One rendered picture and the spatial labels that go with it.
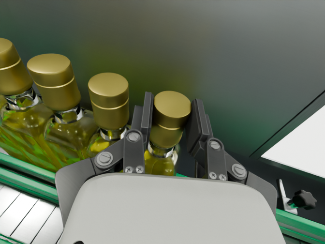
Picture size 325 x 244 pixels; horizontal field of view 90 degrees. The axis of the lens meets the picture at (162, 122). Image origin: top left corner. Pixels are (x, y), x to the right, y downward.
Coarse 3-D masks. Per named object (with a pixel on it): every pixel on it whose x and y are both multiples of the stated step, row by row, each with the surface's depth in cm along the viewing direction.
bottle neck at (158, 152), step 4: (148, 144) 18; (152, 144) 17; (148, 148) 18; (152, 148) 17; (156, 148) 17; (160, 148) 16; (164, 148) 16; (168, 148) 17; (172, 148) 17; (152, 152) 18; (156, 152) 17; (160, 152) 17; (164, 152) 17; (168, 152) 17; (156, 156) 18; (160, 156) 18; (164, 156) 18
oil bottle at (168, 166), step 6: (174, 150) 19; (180, 150) 20; (144, 156) 18; (150, 156) 18; (168, 156) 18; (174, 156) 19; (150, 162) 18; (156, 162) 18; (162, 162) 18; (168, 162) 18; (174, 162) 18; (150, 168) 18; (156, 168) 18; (162, 168) 18; (168, 168) 18; (174, 168) 18; (156, 174) 18; (162, 174) 18; (168, 174) 18; (174, 174) 18
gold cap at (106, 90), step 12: (96, 84) 14; (108, 84) 14; (120, 84) 14; (96, 96) 13; (108, 96) 13; (120, 96) 14; (96, 108) 14; (108, 108) 14; (120, 108) 15; (96, 120) 16; (108, 120) 15; (120, 120) 16
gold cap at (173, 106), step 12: (156, 96) 14; (168, 96) 14; (180, 96) 14; (156, 108) 13; (168, 108) 13; (180, 108) 13; (156, 120) 14; (168, 120) 13; (180, 120) 13; (156, 132) 15; (168, 132) 14; (180, 132) 15; (156, 144) 16; (168, 144) 15
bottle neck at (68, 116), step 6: (72, 108) 18; (78, 108) 19; (54, 114) 18; (60, 114) 17; (66, 114) 18; (72, 114) 18; (78, 114) 19; (60, 120) 18; (66, 120) 18; (72, 120) 19
